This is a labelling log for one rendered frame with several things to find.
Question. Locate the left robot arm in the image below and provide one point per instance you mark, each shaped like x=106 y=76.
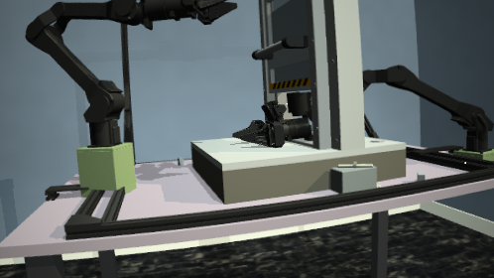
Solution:
x=467 y=114

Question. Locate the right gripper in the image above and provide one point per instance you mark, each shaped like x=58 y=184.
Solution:
x=208 y=9

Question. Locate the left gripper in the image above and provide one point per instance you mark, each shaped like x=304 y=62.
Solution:
x=262 y=134

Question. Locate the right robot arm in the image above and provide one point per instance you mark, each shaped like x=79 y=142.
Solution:
x=104 y=97

